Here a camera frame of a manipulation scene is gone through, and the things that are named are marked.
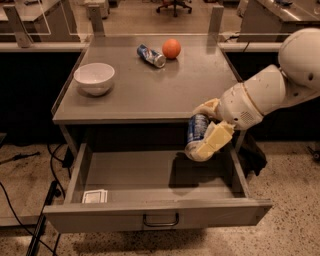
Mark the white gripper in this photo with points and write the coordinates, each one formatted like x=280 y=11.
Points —
x=237 y=107

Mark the blue pepsi can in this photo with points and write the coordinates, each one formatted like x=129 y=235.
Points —
x=197 y=126

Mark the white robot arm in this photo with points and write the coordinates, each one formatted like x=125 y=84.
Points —
x=294 y=80

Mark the crushed blue white can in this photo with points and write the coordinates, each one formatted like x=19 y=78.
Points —
x=151 y=56

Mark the open grey top drawer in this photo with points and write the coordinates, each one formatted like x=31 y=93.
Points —
x=214 y=193

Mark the white card in drawer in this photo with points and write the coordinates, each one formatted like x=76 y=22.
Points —
x=95 y=196

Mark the dark cloth behind cabinet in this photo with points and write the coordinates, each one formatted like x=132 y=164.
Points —
x=251 y=157

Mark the grey metal cabinet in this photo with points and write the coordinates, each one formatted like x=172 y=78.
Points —
x=143 y=93

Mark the orange fruit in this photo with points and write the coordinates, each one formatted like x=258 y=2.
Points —
x=171 y=48

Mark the white ceramic bowl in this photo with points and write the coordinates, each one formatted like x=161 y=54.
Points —
x=95 y=78

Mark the black office chair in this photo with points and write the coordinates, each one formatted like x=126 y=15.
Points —
x=174 y=4

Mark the black bar on floor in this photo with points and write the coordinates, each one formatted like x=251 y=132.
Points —
x=40 y=225

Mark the right grey post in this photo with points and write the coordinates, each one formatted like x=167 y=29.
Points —
x=215 y=21

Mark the grey post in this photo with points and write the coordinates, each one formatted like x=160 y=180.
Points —
x=215 y=21
x=22 y=38
x=96 y=21

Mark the black drawer handle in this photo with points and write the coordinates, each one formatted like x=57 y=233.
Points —
x=160 y=221

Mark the middle grey post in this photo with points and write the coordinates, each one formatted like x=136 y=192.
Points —
x=96 y=21

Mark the left grey post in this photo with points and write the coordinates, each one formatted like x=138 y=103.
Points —
x=22 y=38

